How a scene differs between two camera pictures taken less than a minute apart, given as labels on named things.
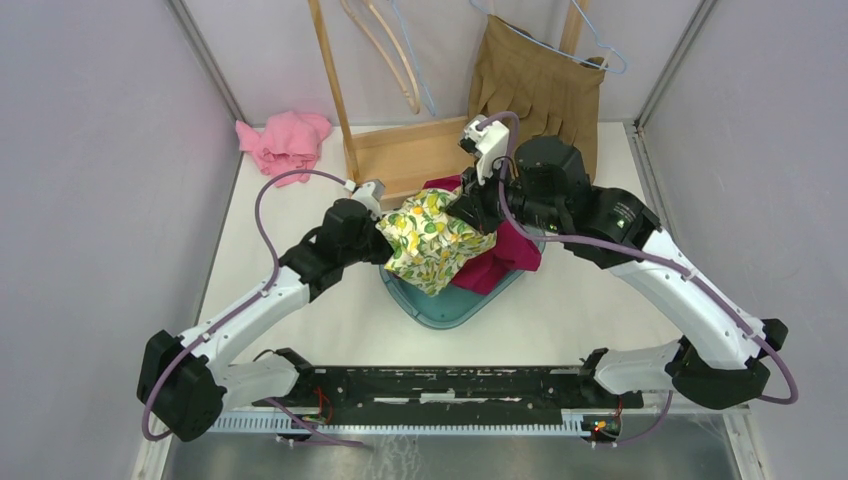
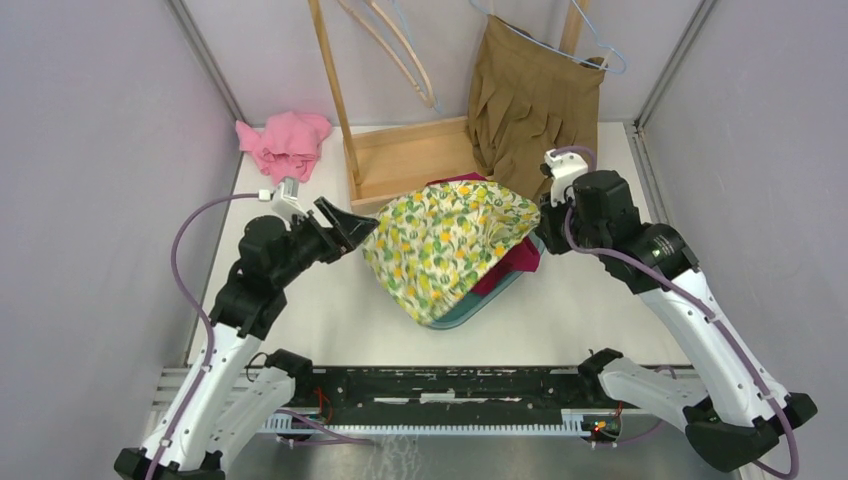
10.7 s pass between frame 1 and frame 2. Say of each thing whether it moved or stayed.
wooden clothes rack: stayed
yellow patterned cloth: moved
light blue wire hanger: stayed
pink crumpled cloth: stayed
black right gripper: moved
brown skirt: stayed
